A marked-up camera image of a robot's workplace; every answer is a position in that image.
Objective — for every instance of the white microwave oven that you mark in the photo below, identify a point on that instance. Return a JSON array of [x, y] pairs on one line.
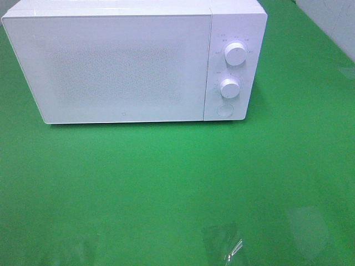
[[243, 21]]

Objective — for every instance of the white microwave knob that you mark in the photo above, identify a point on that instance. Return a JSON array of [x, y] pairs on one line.
[[230, 88], [235, 53]]

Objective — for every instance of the white microwave door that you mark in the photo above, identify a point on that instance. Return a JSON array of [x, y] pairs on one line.
[[114, 69]]

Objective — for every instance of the round door release button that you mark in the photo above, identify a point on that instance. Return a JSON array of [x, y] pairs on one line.
[[225, 110]]

